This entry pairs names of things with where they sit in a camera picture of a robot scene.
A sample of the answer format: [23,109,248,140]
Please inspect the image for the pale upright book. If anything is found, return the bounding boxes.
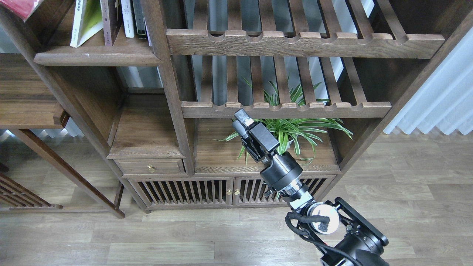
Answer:
[142,0,153,47]

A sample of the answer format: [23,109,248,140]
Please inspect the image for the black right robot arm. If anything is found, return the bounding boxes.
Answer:
[232,109,388,266]

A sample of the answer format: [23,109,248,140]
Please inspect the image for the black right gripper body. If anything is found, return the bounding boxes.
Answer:
[232,121,303,193]

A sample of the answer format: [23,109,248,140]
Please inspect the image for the dark wooden bookshelf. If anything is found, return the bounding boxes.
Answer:
[1,0,472,212]

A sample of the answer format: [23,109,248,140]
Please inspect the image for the white upright book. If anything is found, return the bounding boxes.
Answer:
[120,0,135,38]

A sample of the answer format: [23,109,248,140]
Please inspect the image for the maroon book white characters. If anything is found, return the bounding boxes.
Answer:
[100,0,123,47]

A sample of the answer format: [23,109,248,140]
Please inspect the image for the white curtain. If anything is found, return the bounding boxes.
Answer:
[383,29,473,135]

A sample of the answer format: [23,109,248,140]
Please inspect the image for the brass drawer knob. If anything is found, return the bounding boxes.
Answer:
[147,164,155,173]

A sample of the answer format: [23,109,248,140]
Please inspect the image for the dark upright book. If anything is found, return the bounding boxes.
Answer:
[132,0,147,39]

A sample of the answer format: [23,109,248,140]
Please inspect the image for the yellow green book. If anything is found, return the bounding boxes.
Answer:
[70,0,103,48]

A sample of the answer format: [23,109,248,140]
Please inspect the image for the red book with photos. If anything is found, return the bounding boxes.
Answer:
[0,0,43,22]

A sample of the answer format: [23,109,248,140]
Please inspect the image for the green spider plant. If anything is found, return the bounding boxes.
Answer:
[213,81,353,165]

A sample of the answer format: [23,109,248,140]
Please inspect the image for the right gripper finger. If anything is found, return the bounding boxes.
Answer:
[234,108,255,127]

